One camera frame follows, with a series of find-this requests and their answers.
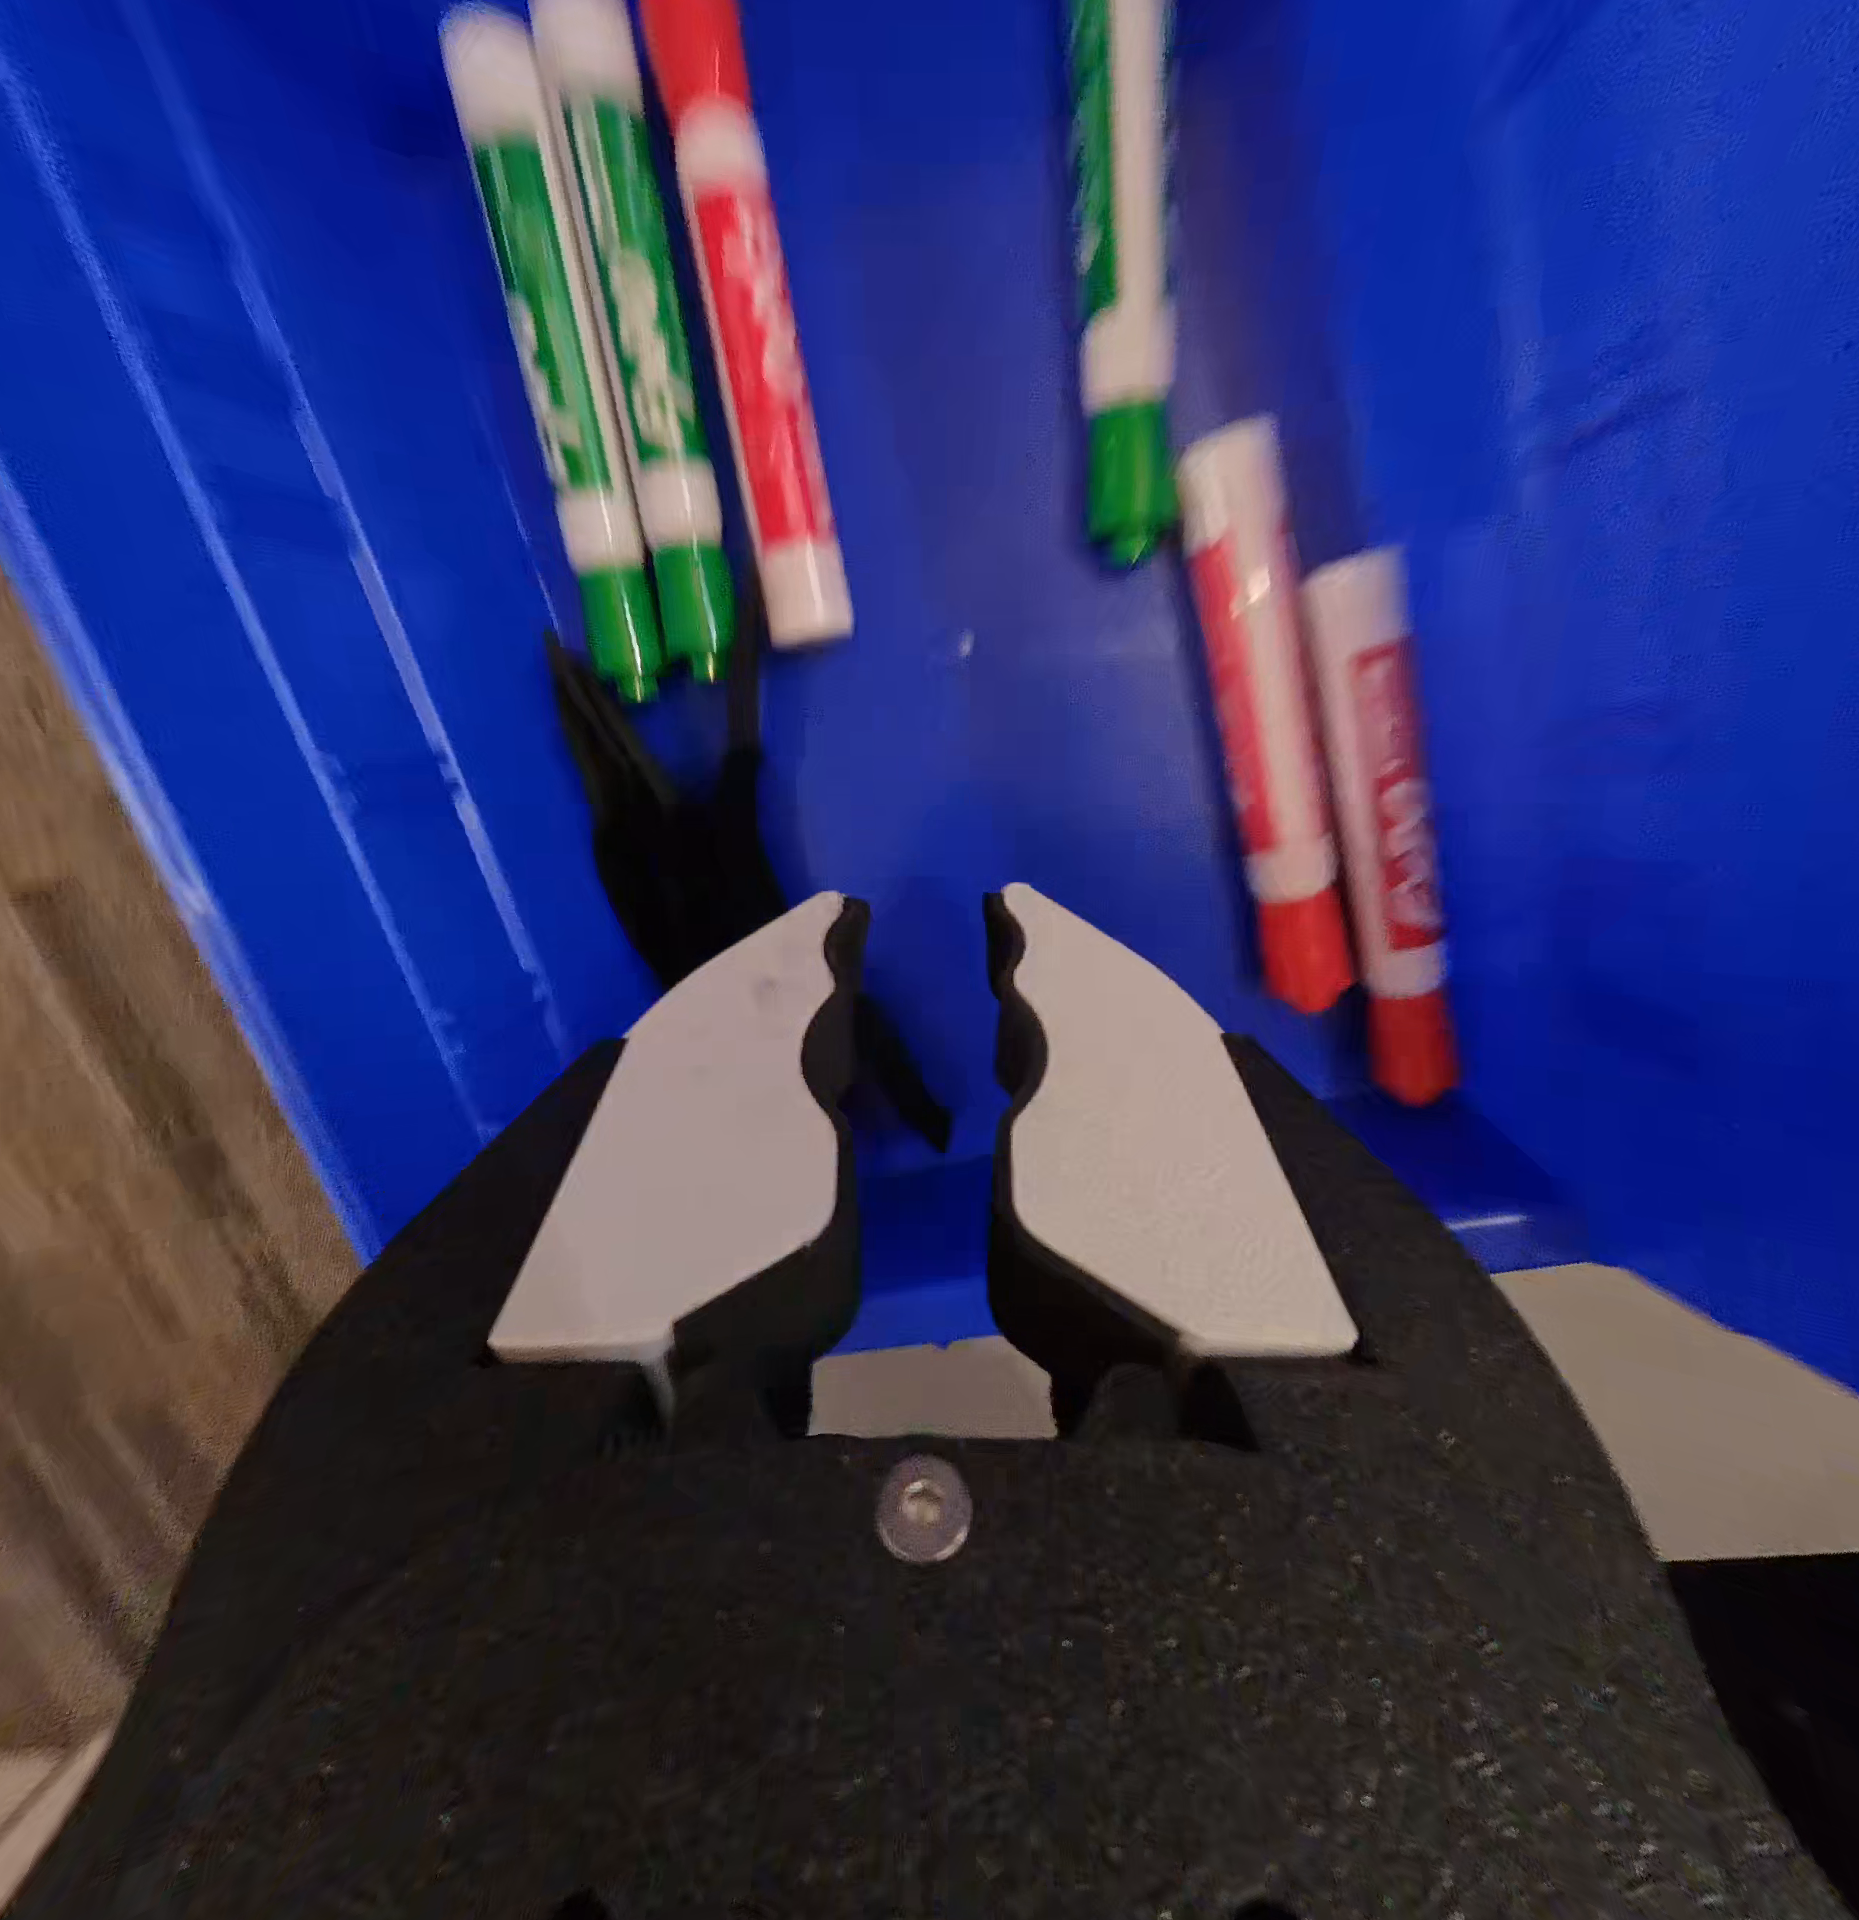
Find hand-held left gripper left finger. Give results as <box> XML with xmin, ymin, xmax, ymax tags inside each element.
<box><xmin>487</xmin><ymin>892</ymin><xmax>874</xmax><ymax>1439</ymax></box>

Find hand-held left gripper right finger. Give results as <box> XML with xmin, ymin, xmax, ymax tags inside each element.
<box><xmin>984</xmin><ymin>883</ymin><xmax>1361</xmax><ymax>1439</ymax></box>

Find blue plastic bin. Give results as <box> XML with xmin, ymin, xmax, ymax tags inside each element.
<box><xmin>0</xmin><ymin>0</ymin><xmax>1859</xmax><ymax>1412</ymax></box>

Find red whiteboard marker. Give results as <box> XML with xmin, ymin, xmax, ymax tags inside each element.
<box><xmin>1172</xmin><ymin>416</ymin><xmax>1359</xmax><ymax>1017</ymax></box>
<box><xmin>1299</xmin><ymin>543</ymin><xmax>1463</xmax><ymax>1105</ymax></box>
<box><xmin>635</xmin><ymin>0</ymin><xmax>857</xmax><ymax>651</ymax></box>

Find green whiteboard marker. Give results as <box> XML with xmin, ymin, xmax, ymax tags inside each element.
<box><xmin>1065</xmin><ymin>0</ymin><xmax>1182</xmax><ymax>573</ymax></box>
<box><xmin>441</xmin><ymin>5</ymin><xmax>671</xmax><ymax>704</ymax></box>
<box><xmin>531</xmin><ymin>0</ymin><xmax>739</xmax><ymax>687</ymax></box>

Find black strap tie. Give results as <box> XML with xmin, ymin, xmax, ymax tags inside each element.
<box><xmin>546</xmin><ymin>570</ymin><xmax>792</xmax><ymax>996</ymax></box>

